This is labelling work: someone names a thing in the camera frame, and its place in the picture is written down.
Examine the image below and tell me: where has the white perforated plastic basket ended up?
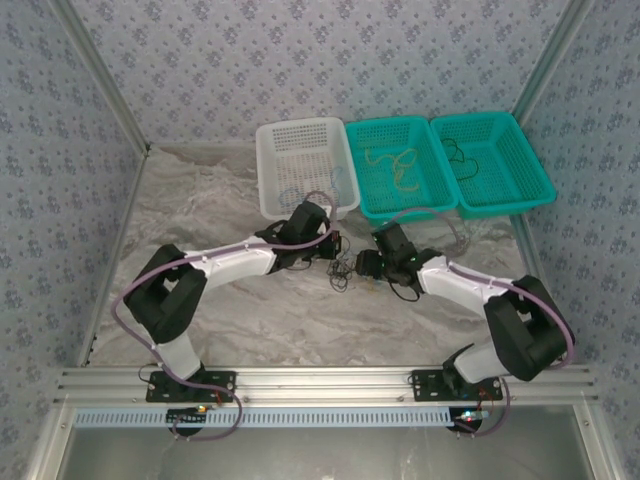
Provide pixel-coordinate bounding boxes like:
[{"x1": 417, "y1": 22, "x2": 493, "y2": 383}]
[{"x1": 254, "y1": 116, "x2": 362, "y2": 227}]

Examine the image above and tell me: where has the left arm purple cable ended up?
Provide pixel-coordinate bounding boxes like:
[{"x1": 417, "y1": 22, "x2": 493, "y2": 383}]
[{"x1": 110, "y1": 189, "x2": 344, "y2": 444}]

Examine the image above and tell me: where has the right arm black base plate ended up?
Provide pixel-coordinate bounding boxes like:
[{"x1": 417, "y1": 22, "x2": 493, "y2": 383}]
[{"x1": 409, "y1": 369, "x2": 505, "y2": 404}]

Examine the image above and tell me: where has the grey metal shelf panel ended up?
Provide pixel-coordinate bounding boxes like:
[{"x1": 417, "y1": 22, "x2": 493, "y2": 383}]
[{"x1": 27, "y1": 404, "x2": 619, "y2": 480}]

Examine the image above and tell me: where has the aluminium front rail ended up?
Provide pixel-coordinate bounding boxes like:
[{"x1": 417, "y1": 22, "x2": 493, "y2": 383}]
[{"x1": 54, "y1": 364, "x2": 599, "y2": 406}]

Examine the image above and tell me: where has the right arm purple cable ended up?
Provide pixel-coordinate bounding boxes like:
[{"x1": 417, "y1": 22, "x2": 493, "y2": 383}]
[{"x1": 384, "y1": 207, "x2": 577, "y2": 440}]

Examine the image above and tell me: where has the slotted white cable duct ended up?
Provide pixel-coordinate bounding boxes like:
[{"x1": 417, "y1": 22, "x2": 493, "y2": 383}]
[{"x1": 72, "y1": 407, "x2": 456, "y2": 430}]

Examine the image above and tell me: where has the small circuit board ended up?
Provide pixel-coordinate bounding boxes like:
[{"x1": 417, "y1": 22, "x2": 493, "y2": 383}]
[
  {"x1": 451, "y1": 407, "x2": 489, "y2": 434},
  {"x1": 166, "y1": 405, "x2": 209, "y2": 432}
]

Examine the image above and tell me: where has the aluminium frame post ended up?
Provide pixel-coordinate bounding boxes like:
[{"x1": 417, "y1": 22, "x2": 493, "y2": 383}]
[
  {"x1": 512, "y1": 0, "x2": 597, "y2": 126},
  {"x1": 49, "y1": 0, "x2": 153, "y2": 155}
]

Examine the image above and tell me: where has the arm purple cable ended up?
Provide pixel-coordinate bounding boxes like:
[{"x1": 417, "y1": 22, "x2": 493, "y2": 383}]
[
  {"x1": 384, "y1": 207, "x2": 577, "y2": 440},
  {"x1": 110, "y1": 189, "x2": 344, "y2": 444}
]

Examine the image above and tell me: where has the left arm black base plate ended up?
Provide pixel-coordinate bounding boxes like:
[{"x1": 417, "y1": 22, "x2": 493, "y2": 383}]
[{"x1": 144, "y1": 370, "x2": 238, "y2": 404}]

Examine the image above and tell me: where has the teal perforated plastic basket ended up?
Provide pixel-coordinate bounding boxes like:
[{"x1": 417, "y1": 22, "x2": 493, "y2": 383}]
[
  {"x1": 429, "y1": 110, "x2": 559, "y2": 219},
  {"x1": 344, "y1": 114, "x2": 460, "y2": 227}
]

